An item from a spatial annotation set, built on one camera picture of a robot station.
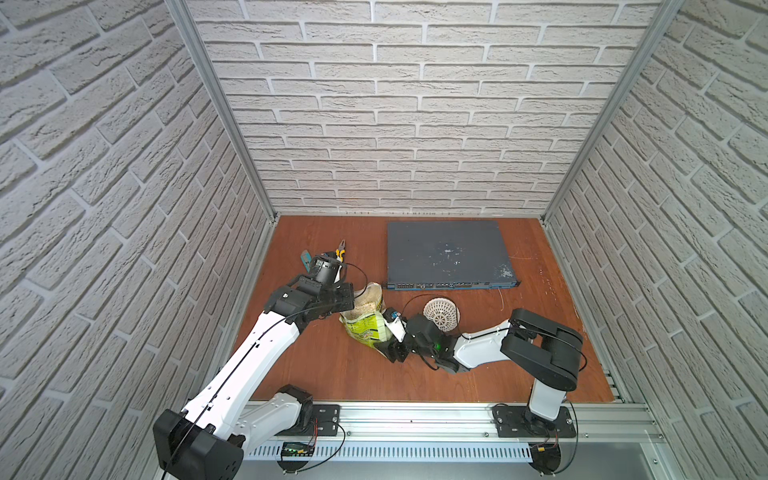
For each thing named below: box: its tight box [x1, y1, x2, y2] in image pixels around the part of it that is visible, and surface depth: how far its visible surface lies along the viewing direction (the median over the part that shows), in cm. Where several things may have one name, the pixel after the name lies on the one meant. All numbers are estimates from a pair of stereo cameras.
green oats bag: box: [338, 282, 393, 357], surface depth 77 cm
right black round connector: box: [528, 443, 561, 475], surface depth 72 cm
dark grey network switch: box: [386, 220, 520, 290], surface depth 105 cm
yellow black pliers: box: [335, 239, 347, 263], surface depth 109 cm
